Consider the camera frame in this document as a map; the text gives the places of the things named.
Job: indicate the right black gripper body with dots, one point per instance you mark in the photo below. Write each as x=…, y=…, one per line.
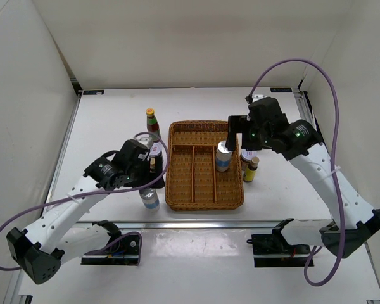
x=258, y=137

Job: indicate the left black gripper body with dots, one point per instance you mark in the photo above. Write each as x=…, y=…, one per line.
x=139, y=175

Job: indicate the white blue canister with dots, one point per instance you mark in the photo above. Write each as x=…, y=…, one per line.
x=223, y=157
x=150, y=199

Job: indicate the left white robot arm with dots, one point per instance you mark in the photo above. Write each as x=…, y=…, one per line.
x=42, y=247

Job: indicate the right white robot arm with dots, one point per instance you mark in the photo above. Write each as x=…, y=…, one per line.
x=353, y=220

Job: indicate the small yellow label bottle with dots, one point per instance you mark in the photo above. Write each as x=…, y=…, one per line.
x=152, y=165

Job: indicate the silver lid jar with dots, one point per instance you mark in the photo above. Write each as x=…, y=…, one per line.
x=156, y=150
x=245, y=158

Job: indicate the brown wicker basket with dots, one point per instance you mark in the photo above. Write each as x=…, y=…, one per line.
x=193, y=182

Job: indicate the right silver lid jar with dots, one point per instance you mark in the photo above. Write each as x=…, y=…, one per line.
x=245, y=158

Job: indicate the yellow cap sauce bottle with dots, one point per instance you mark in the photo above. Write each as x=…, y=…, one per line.
x=152, y=124

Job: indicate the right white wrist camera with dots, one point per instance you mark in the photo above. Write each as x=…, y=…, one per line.
x=257, y=97

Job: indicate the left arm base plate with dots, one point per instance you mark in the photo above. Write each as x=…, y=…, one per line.
x=127, y=252

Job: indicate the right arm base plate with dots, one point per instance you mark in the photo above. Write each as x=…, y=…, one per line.
x=268, y=253

